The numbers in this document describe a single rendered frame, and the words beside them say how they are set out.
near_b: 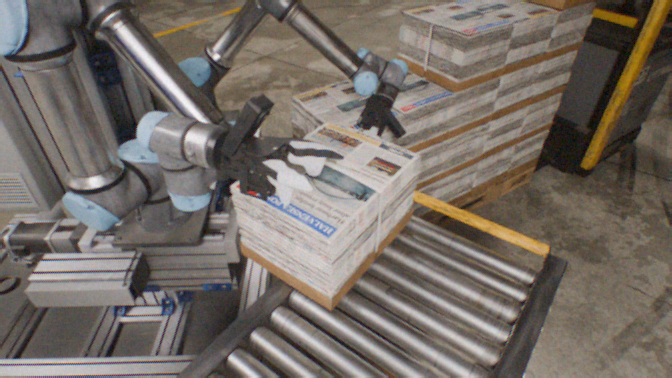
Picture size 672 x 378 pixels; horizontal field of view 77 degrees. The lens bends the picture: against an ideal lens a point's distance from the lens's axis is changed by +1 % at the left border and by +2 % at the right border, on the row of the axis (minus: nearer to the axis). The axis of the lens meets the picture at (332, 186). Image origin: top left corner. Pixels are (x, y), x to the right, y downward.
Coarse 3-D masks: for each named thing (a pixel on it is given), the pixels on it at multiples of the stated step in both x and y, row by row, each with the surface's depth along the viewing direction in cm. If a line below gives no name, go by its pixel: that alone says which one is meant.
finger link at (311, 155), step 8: (296, 144) 69; (304, 144) 69; (312, 144) 69; (320, 144) 69; (296, 152) 68; (304, 152) 68; (312, 152) 68; (320, 152) 68; (328, 152) 68; (336, 152) 68; (296, 160) 70; (304, 160) 70; (312, 160) 70; (320, 160) 70; (312, 168) 71; (320, 168) 71; (312, 176) 72
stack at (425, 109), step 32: (320, 96) 171; (352, 96) 172; (416, 96) 171; (448, 96) 171; (480, 96) 184; (512, 96) 199; (352, 128) 152; (416, 128) 171; (448, 128) 183; (480, 128) 197; (512, 128) 216; (448, 160) 197; (448, 192) 212; (480, 192) 232
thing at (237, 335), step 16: (272, 288) 99; (288, 288) 99; (256, 304) 96; (272, 304) 96; (240, 320) 93; (256, 320) 93; (224, 336) 90; (240, 336) 90; (208, 352) 87; (224, 352) 87; (256, 352) 96; (192, 368) 84; (208, 368) 84; (224, 368) 87
